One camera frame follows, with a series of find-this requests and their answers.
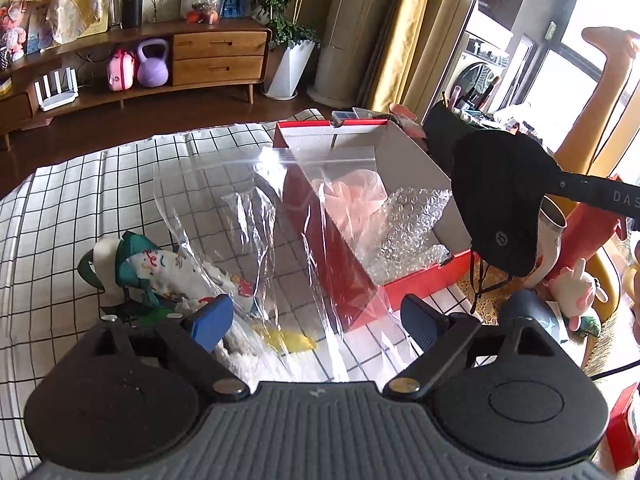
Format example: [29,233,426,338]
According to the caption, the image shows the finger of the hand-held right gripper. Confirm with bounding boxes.
[542,169,608,206]

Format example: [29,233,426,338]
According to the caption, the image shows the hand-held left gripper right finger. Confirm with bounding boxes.
[382,294,566,400]

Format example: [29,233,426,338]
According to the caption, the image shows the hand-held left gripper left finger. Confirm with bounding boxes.
[75,294,249,402]

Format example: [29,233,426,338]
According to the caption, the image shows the red cardboard box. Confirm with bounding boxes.
[272,119,481,332]

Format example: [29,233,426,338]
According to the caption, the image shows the white fluffy towel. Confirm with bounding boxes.
[215,305,301,386]

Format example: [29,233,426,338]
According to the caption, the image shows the yellow sponge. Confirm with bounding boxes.
[250,322,318,356]

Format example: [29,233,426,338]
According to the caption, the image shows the bubble wrap sheet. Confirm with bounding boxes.
[367,187,453,286]

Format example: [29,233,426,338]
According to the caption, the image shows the clear plastic zip bag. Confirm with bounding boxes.
[152,145,386,386]

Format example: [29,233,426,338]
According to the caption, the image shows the pink mesh bath puff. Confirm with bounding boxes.
[315,169,387,226]

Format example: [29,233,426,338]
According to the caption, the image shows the red water bottle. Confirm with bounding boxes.
[547,205,628,281]

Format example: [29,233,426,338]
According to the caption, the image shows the white tumbler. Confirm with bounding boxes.
[525,195,568,276]

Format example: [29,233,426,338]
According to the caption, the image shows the orange giraffe toy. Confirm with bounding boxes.
[552,26,640,181]

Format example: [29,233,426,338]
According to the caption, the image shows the white rabbit plush toy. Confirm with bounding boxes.
[547,258,608,331]

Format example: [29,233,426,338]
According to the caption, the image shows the dark blue round object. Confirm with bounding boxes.
[500,289,563,343]

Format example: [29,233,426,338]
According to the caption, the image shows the dark green storage bag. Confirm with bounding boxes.
[422,100,501,161]

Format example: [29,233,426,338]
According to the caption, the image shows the washing machine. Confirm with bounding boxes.
[450,30,511,111]

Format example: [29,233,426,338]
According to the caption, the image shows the black-and-white checked tablecloth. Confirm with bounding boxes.
[0,122,481,480]

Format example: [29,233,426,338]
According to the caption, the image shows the red carton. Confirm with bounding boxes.
[605,382,640,471]

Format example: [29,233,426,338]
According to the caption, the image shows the yellow curtain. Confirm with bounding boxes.
[367,0,436,113]

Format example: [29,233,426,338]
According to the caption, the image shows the purple kettlebell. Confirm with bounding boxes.
[136,39,169,87]

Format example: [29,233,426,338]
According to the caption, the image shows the white planter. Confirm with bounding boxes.
[264,40,317,101]

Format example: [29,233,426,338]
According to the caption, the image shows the pink toy case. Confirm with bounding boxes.
[107,49,137,92]

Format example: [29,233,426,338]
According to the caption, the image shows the wooden TV cabinet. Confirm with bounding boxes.
[0,17,273,151]

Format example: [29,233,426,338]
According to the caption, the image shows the white router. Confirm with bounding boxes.
[34,68,81,112]

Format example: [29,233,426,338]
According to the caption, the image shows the covered standing air conditioner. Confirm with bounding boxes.
[307,0,401,108]

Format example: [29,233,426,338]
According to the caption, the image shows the plastic bag of fruit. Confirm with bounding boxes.
[181,0,221,26]

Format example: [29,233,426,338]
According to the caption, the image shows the black cylinder speaker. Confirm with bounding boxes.
[121,0,144,29]

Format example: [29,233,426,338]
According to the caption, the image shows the tall green potted plant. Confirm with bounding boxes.
[242,0,321,51]

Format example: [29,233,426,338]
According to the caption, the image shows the yellow patterned cover cloth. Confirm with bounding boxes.
[45,0,241,43]

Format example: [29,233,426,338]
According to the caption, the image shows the pink plush doll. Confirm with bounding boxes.
[0,0,31,61]

